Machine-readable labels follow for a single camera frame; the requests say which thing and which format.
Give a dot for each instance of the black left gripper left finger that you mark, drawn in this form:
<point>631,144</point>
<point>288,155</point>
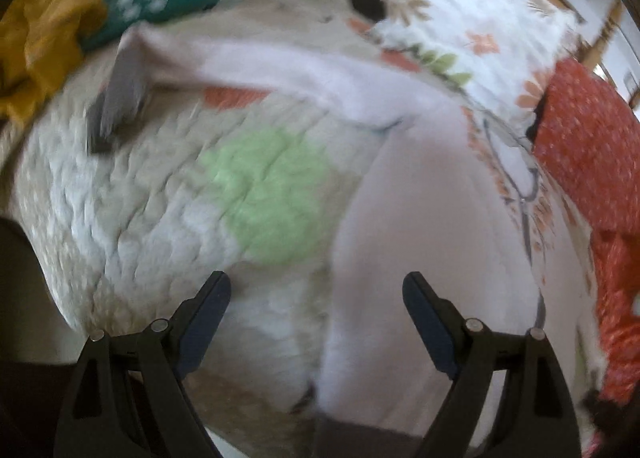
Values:
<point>126,397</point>

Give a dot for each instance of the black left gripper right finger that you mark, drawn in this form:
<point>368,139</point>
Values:
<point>536,415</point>

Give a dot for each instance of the white grey-trimmed floral cardigan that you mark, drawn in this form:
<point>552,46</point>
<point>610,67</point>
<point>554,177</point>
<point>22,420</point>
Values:
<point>447,196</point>

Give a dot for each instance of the quilted heart-pattern bedspread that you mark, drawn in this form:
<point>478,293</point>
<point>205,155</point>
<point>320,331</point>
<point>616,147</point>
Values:
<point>254,186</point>

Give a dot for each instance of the orange floral fabric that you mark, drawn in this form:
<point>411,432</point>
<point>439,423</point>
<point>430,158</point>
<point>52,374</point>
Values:
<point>587,138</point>

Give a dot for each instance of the mustard yellow cloth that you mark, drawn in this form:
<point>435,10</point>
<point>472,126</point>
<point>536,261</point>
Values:
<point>40,48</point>

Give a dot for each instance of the white floral pillow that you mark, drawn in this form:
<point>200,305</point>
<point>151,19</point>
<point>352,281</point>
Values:
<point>500,53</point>

